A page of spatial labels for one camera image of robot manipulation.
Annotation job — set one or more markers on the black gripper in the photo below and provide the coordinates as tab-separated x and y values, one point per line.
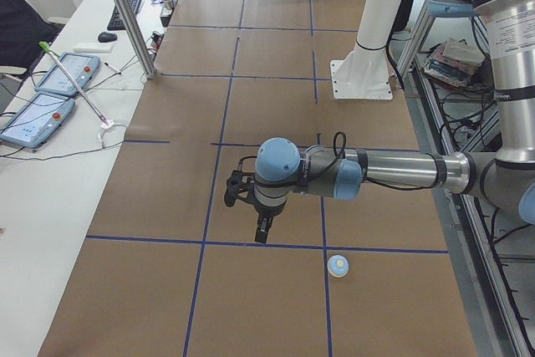
267	211

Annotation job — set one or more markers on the blue and white bell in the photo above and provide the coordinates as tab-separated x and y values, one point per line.
338	266

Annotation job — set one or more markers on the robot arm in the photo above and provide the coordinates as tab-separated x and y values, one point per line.
504	178

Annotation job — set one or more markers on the black marker pen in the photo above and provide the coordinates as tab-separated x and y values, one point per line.
113	68

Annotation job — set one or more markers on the silver metal cup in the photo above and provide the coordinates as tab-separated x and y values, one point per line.
168	4

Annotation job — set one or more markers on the black computer mouse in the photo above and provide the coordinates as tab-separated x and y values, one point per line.
107	37

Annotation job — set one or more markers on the near blue teach pendant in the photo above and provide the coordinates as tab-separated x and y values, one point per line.
37	120

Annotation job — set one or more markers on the stack of books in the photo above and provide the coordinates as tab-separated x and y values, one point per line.
453	62

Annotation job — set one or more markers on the silver rod green tip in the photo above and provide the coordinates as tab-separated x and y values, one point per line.
106	124

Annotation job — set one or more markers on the white camera mast base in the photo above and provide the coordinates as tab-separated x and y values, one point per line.
364	74

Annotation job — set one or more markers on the aluminium frame post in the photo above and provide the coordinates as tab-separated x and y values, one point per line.
136	38

